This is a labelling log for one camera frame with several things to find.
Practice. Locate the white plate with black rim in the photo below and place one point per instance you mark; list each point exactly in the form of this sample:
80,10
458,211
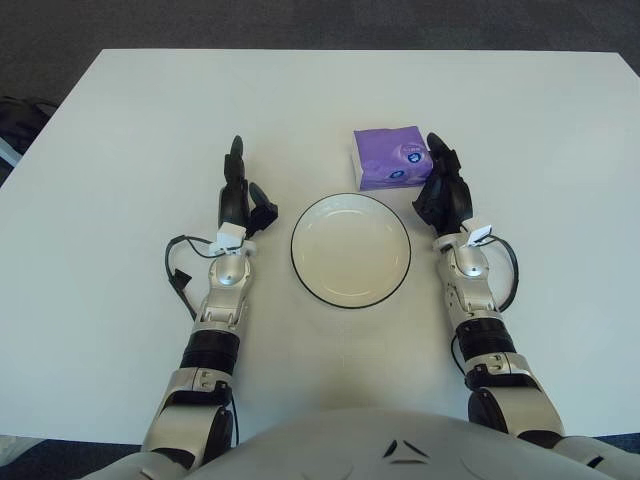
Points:
350,250

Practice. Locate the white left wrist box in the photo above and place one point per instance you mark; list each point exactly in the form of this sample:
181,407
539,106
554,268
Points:
230,235

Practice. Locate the purple tissue paper pack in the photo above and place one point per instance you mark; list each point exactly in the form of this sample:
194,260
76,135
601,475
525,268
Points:
380,150

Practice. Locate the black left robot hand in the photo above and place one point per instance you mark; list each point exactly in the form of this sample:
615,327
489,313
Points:
232,200

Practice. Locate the white floor object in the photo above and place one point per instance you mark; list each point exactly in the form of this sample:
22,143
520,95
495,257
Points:
10,442

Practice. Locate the black bag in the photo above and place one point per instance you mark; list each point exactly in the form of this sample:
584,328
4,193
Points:
25,120

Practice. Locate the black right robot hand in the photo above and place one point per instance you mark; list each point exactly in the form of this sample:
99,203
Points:
447,200

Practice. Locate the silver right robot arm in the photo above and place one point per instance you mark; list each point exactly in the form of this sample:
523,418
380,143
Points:
470,265

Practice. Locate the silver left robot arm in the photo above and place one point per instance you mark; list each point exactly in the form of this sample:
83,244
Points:
227,272

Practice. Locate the white flat board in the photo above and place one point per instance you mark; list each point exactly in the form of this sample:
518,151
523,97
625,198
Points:
7,152

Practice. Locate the grey robot torso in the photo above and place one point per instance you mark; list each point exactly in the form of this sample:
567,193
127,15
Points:
320,450

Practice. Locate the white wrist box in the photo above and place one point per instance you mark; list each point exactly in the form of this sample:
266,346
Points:
230,235
479,236

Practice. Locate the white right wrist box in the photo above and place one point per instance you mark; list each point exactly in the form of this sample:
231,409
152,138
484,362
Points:
479,236

